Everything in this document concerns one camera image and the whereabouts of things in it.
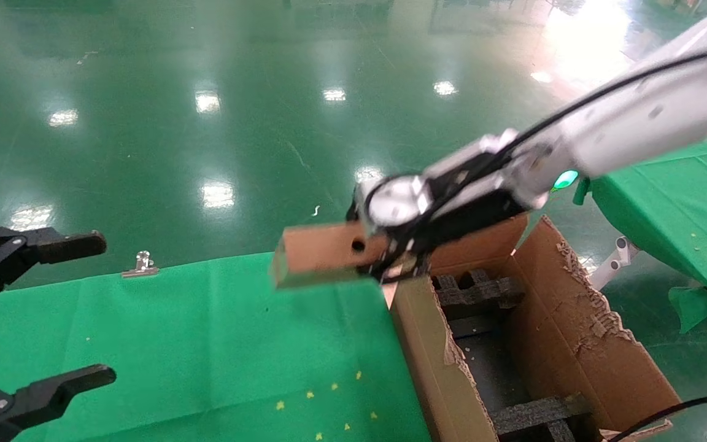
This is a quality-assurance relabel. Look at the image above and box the small brown cardboard box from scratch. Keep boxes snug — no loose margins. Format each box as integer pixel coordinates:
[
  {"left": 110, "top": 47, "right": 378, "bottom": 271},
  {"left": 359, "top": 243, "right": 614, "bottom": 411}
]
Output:
[{"left": 271, "top": 221, "right": 392, "bottom": 289}]

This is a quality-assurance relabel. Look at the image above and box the metal binder clip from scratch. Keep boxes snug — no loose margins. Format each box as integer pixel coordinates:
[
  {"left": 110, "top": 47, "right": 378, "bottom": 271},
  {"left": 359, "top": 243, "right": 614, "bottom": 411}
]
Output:
[{"left": 122, "top": 250, "right": 160, "bottom": 278}]

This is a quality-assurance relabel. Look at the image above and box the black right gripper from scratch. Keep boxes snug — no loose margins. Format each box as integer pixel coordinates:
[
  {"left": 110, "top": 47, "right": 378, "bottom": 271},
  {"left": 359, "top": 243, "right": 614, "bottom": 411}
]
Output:
[{"left": 346, "top": 152, "right": 527, "bottom": 283}]

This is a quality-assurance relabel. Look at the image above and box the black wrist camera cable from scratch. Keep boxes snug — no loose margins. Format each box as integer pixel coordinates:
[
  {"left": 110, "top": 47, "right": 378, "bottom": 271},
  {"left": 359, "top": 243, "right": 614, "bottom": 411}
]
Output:
[{"left": 415, "top": 44, "right": 707, "bottom": 237}]

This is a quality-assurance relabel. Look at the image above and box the black foam insert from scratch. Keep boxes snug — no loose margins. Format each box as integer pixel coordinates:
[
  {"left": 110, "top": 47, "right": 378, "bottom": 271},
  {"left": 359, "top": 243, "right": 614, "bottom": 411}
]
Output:
[{"left": 433, "top": 268, "right": 593, "bottom": 442}]

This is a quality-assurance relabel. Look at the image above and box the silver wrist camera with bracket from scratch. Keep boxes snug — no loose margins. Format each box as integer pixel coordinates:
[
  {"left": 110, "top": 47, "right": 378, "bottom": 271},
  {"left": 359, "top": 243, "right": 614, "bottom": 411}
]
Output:
[{"left": 355, "top": 129, "right": 520, "bottom": 233}]

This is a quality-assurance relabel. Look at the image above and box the green tablecloth with carton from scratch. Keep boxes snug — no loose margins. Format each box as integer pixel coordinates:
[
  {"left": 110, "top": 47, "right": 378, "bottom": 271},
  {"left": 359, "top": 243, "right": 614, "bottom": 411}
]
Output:
[{"left": 0, "top": 252, "right": 434, "bottom": 442}]

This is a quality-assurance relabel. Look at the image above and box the green tablecloth on side table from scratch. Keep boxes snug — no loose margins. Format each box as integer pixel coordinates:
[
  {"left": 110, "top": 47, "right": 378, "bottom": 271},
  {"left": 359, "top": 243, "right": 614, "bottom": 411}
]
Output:
[{"left": 573, "top": 132, "right": 707, "bottom": 335}]

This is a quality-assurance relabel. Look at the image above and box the black hanging cable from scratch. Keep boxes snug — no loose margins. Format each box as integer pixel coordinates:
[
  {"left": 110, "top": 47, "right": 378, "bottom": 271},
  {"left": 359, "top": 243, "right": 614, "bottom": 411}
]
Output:
[{"left": 610, "top": 389, "right": 707, "bottom": 442}]

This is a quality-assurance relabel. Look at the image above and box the torn brown cardboard carton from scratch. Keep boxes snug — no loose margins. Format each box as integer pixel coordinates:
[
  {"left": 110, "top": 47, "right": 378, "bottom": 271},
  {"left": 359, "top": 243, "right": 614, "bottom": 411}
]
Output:
[{"left": 381, "top": 212, "right": 687, "bottom": 442}]

